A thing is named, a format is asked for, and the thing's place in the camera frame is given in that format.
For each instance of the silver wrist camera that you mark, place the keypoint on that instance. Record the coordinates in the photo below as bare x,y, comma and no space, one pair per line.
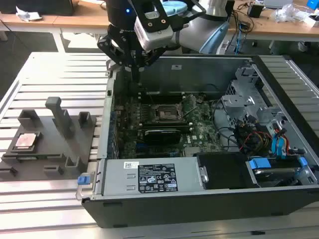
154,37

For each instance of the wooden desk white frame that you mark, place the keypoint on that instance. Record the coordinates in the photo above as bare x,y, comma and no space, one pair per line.
274,30
82,22

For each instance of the large black case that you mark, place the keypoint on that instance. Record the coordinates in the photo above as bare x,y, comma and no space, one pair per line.
49,7

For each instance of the clear plastic bags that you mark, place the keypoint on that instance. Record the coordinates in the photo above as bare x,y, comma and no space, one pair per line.
286,12

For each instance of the silver hard disk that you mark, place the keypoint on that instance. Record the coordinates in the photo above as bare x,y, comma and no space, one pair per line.
274,172

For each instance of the silver square CPU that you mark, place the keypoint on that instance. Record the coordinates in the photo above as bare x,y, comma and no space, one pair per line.
25,141

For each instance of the grey parts rack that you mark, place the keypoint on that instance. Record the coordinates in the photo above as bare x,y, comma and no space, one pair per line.
79,144

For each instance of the silver metal drive cage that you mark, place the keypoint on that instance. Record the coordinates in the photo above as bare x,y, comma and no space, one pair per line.
236,103

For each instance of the round coin battery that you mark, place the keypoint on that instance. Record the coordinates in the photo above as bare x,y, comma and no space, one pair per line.
199,100

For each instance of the flat grey device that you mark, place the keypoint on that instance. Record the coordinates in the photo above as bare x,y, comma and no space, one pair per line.
277,3

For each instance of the small black box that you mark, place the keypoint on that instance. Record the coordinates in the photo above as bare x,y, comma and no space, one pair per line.
254,11

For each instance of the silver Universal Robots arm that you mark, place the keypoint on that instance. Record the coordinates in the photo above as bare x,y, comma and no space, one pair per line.
194,35

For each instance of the grey-green cabinet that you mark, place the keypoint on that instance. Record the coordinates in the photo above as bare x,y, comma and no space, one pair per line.
281,48

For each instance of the blue expansion slot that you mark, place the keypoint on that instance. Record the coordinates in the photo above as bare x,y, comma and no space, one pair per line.
140,146

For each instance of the silver chipset heat sink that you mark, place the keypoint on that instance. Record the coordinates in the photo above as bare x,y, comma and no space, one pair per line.
192,151

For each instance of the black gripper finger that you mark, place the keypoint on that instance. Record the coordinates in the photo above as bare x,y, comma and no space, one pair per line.
154,53
112,47

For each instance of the silver power supply with label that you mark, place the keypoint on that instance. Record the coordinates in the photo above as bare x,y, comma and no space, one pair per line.
119,179

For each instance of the green RAM stick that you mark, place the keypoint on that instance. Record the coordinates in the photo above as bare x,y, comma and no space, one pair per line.
41,156

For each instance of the black open PC case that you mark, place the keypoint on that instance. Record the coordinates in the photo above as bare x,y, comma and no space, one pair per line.
174,209

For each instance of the black-latched RAM slot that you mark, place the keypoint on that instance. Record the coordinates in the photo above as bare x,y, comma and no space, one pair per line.
167,100
167,95
164,127
164,122

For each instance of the blue disk carrier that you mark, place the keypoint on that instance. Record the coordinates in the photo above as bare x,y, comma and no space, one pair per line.
259,164

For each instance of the black graphics card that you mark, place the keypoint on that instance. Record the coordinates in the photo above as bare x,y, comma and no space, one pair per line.
162,137

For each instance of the white cardboard box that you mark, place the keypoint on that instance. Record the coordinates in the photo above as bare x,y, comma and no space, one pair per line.
314,21

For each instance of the small blue box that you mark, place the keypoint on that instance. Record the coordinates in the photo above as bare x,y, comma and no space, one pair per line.
311,3

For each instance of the crumpled white paper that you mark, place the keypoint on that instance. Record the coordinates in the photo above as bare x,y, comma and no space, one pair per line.
27,15

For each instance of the blue case latch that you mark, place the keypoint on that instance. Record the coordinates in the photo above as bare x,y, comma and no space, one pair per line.
83,180

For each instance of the green motherboard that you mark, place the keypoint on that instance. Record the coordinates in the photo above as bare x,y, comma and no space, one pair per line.
207,119

